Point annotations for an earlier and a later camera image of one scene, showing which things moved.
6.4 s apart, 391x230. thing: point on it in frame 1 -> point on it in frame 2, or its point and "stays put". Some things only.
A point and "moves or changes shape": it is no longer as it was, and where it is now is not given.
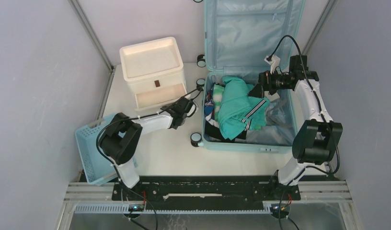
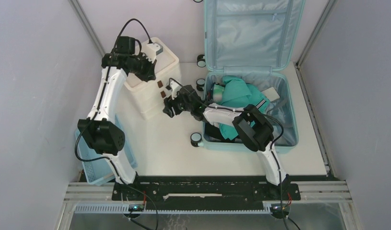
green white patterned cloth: x=217 y=94 stays put
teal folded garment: x=237 y=110 stays put
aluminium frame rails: x=334 y=192 stays put
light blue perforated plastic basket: x=97 y=168 stays put
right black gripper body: x=276 y=81 -> x=178 y=104
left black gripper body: x=183 y=117 -> x=142 y=67
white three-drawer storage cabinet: x=154 y=71 moves or changes shape
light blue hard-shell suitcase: x=239 y=34 stays put
